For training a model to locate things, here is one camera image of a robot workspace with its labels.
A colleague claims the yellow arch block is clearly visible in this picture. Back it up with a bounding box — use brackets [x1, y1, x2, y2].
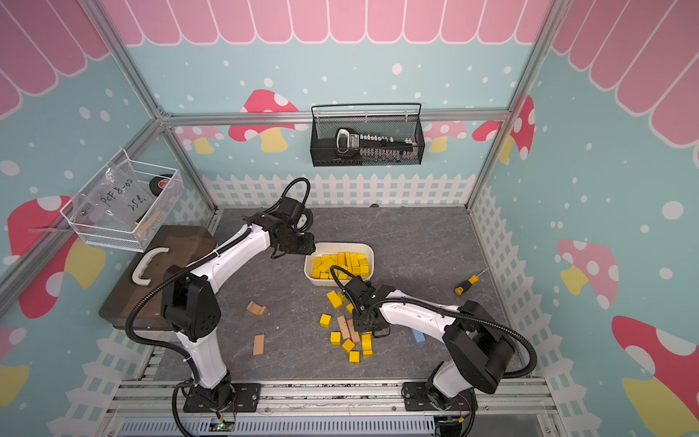
[362, 332, 373, 357]

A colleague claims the long yellow block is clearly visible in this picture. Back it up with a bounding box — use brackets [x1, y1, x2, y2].
[311, 257, 322, 279]

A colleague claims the large yellow front block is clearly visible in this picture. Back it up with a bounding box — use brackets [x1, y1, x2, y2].
[319, 257, 336, 273]

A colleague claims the small yellow cube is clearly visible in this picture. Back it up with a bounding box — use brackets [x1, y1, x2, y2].
[358, 258, 371, 278]

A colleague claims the yellow cylinder block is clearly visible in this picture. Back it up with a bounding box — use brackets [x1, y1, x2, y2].
[337, 252, 347, 269]

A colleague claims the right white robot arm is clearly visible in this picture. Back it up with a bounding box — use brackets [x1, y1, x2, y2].
[329, 265, 538, 436]

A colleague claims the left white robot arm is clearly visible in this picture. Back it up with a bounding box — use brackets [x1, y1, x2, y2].
[124, 177, 316, 436]

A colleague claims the right natural wooden plank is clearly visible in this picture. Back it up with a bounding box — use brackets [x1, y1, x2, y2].
[347, 319, 360, 343]

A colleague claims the natural wooden plank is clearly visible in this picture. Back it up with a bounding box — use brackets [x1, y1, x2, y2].
[337, 316, 351, 340]
[347, 319, 360, 343]

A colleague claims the left natural wooden plank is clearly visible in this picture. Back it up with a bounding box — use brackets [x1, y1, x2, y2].
[337, 316, 351, 340]

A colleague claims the yellow upright rectangular block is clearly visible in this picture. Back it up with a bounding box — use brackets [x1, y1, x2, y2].
[327, 291, 343, 310]

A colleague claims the yellow cube block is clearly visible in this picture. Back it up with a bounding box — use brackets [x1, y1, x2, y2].
[319, 314, 332, 328]

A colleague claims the white plastic tub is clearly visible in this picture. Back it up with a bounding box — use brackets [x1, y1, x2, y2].
[303, 242, 375, 287]

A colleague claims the light blue block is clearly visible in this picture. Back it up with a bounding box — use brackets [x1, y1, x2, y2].
[412, 330, 426, 344]

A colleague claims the wooden arch block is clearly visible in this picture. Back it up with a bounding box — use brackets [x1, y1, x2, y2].
[247, 302, 269, 318]

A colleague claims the yellow black screwdriver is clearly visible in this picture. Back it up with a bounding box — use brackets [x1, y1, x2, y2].
[454, 268, 489, 296]

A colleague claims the flat wooden block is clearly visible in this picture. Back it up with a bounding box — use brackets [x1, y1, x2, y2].
[253, 334, 266, 356]

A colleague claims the socket wrench set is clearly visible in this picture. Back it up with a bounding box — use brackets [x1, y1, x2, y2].
[334, 129, 420, 164]

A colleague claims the black tape roll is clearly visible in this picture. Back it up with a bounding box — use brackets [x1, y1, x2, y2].
[149, 174, 172, 197]

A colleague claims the brown toolbox with white handle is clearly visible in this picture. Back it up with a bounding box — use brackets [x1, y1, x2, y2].
[98, 225, 217, 330]

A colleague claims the black wire mesh basket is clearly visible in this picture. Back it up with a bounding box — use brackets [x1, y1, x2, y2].
[309, 103, 425, 167]

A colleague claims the clear wall-mounted bin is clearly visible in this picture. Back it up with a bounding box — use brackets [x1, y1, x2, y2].
[60, 149, 185, 252]

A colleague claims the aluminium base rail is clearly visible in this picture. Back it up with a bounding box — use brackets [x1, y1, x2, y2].
[108, 379, 553, 437]

